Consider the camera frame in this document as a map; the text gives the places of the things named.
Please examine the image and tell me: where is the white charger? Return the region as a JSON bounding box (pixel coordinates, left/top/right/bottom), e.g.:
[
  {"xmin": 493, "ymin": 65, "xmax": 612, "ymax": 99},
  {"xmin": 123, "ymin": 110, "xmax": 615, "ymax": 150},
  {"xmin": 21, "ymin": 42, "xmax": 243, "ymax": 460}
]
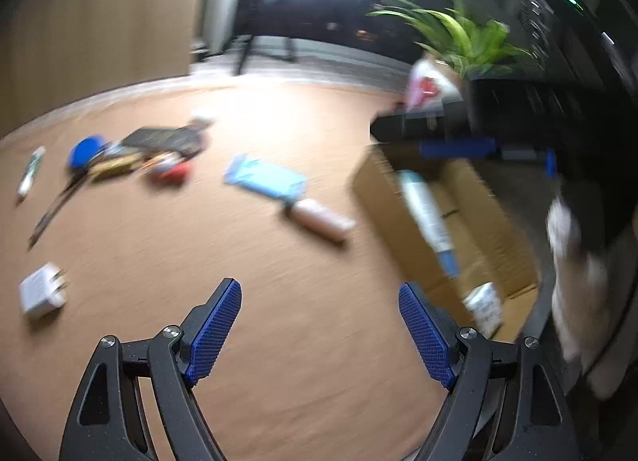
[{"xmin": 19, "ymin": 263, "xmax": 68, "ymax": 320}]

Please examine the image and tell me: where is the small white patterned packet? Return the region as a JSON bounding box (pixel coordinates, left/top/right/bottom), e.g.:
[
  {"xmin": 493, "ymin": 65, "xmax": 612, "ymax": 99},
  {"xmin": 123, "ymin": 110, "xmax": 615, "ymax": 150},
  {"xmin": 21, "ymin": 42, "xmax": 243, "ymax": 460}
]
[{"xmin": 461, "ymin": 282, "xmax": 503, "ymax": 335}]

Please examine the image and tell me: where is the white red flower pot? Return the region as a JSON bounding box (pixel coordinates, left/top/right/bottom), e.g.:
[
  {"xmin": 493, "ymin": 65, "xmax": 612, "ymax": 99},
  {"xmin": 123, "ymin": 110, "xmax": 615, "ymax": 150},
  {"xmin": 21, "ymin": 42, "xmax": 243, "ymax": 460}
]
[{"xmin": 403, "ymin": 55, "xmax": 467, "ymax": 113}]

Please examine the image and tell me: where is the cardboard box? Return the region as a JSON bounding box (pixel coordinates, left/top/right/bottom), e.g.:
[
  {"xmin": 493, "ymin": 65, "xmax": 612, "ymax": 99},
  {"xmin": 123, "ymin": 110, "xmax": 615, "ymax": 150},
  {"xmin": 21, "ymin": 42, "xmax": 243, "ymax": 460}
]
[{"xmin": 353, "ymin": 147, "xmax": 542, "ymax": 342}]

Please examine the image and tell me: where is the small red orange object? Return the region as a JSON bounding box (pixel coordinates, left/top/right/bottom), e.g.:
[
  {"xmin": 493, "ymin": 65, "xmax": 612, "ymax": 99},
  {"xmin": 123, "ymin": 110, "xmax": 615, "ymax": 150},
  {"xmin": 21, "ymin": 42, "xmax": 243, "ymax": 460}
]
[{"xmin": 150, "ymin": 162, "xmax": 193, "ymax": 185}]

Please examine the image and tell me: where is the black pouch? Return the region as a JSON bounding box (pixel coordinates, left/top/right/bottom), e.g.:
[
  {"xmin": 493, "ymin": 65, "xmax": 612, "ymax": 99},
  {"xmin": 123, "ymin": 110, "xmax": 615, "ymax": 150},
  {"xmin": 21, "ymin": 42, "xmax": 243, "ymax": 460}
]
[{"xmin": 121, "ymin": 126, "xmax": 207, "ymax": 155}]

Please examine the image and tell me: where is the large wooden panel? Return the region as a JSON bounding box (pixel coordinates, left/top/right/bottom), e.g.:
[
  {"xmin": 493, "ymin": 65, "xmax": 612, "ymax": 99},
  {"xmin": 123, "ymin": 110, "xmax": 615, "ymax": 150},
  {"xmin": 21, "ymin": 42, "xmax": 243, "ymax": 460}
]
[{"xmin": 0, "ymin": 0, "xmax": 220, "ymax": 138}]

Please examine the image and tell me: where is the black tripod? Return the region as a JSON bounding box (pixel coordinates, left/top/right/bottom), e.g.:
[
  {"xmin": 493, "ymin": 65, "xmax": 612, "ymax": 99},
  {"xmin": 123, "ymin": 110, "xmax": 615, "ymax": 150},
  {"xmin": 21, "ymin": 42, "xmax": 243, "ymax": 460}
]
[{"xmin": 234, "ymin": 35, "xmax": 300, "ymax": 76}]

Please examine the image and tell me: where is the white green glue stick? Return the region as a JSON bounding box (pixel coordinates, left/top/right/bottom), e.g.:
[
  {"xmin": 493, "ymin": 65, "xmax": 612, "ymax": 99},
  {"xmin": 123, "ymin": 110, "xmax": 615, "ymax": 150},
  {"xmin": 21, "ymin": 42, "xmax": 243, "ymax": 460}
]
[{"xmin": 16, "ymin": 145, "xmax": 47, "ymax": 200}]

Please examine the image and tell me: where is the white teal tube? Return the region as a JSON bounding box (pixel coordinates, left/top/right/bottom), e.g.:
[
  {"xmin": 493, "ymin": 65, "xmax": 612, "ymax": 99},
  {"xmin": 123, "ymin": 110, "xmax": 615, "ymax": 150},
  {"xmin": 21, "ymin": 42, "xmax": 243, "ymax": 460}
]
[{"xmin": 397, "ymin": 169, "xmax": 462, "ymax": 280}]

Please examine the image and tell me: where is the blue tape measure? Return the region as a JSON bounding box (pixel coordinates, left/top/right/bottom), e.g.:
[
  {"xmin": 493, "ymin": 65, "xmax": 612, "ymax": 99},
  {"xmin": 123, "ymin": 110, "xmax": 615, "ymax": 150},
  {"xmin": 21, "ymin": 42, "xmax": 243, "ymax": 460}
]
[{"xmin": 69, "ymin": 137, "xmax": 105, "ymax": 172}]

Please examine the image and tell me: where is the green spider plant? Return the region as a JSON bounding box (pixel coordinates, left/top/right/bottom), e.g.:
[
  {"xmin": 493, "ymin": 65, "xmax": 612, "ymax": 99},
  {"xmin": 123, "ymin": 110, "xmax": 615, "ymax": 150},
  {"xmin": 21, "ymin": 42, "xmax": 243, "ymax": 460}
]
[{"xmin": 366, "ymin": 0, "xmax": 534, "ymax": 78}]

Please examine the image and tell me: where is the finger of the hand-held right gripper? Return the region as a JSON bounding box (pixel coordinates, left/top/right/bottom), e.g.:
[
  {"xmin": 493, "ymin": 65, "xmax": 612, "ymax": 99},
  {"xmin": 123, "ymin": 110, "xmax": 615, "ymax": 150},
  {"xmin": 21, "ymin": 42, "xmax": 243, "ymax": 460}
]
[
  {"xmin": 419, "ymin": 139, "xmax": 557, "ymax": 178},
  {"xmin": 370, "ymin": 100, "xmax": 469, "ymax": 144}
]

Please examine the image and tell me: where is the yellow patterned white tube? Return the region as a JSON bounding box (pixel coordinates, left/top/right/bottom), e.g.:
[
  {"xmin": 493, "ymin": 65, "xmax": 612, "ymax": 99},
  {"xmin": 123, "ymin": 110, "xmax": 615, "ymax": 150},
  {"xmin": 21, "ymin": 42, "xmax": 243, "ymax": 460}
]
[{"xmin": 87, "ymin": 152, "xmax": 145, "ymax": 178}]

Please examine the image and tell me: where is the beige cosmetic tube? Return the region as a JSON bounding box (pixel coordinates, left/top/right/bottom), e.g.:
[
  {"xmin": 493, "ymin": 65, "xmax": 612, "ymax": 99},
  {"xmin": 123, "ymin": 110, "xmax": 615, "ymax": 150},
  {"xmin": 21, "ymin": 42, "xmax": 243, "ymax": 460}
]
[{"xmin": 284, "ymin": 198, "xmax": 357, "ymax": 243}]

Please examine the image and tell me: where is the blue plastic tray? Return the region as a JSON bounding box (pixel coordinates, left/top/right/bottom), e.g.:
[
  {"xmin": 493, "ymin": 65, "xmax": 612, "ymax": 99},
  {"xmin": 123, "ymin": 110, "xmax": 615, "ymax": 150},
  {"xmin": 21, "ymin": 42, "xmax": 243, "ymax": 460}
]
[{"xmin": 223, "ymin": 153, "xmax": 307, "ymax": 203}]

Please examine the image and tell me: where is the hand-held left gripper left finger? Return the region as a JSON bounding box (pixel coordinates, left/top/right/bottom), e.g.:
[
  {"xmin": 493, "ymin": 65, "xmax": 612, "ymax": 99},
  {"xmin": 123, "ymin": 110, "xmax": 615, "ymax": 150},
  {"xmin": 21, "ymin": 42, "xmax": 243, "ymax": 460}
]
[{"xmin": 60, "ymin": 278, "xmax": 243, "ymax": 461}]

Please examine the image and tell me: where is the pen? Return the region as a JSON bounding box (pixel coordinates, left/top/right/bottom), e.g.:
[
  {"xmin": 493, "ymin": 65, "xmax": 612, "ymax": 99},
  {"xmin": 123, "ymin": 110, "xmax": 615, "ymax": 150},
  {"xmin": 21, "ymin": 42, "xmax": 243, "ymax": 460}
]
[{"xmin": 27, "ymin": 172, "xmax": 91, "ymax": 249}]

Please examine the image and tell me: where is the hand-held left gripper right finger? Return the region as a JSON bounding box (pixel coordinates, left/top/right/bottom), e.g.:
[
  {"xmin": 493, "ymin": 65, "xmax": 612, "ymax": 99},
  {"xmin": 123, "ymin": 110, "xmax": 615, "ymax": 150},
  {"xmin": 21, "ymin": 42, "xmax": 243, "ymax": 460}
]
[{"xmin": 398, "ymin": 282, "xmax": 581, "ymax": 461}]

